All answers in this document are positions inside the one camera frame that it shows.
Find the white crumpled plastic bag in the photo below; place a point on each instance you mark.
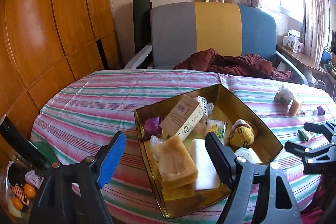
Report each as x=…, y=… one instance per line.
x=155, y=143

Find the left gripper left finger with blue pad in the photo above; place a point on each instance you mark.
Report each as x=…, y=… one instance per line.
x=108, y=158

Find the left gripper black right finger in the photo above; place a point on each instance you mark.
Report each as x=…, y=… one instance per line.
x=224, y=160

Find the snack packet green yellow label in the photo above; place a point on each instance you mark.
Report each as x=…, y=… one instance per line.
x=218, y=127

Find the orange fruit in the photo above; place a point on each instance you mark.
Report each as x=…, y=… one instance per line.
x=29, y=191
x=17, y=203

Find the wooden wardrobe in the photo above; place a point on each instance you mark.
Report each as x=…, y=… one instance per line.
x=47, y=45

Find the wooden side desk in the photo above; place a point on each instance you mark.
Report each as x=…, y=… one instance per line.
x=302, y=59

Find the blue bag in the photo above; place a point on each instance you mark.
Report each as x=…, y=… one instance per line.
x=326, y=56

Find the yellow plush toy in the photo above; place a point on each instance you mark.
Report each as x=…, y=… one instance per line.
x=242, y=134

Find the tan sponge block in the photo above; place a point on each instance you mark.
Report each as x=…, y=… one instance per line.
x=175, y=165

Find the dark red jacket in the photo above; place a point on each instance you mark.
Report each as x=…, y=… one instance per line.
x=248, y=65

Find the grey yellow blue chair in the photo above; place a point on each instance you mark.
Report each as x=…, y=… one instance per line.
x=180, y=29

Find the yellow sponge piece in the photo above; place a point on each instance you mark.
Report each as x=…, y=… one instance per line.
x=295, y=107

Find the gold square tray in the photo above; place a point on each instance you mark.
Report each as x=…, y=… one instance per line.
x=228, y=108

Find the small green white carton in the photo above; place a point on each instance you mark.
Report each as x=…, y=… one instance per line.
x=276, y=99

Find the small purple candy on table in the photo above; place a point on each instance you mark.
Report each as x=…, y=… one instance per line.
x=320, y=110

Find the purple wrapped candy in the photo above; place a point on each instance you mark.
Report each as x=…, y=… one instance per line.
x=152, y=128

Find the striped pink green tablecloth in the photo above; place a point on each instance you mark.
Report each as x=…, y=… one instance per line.
x=84, y=116

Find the white boxes on desk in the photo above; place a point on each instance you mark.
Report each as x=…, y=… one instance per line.
x=291, y=41

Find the cardboard box with barcode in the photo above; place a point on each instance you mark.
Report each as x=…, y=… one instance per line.
x=183, y=118

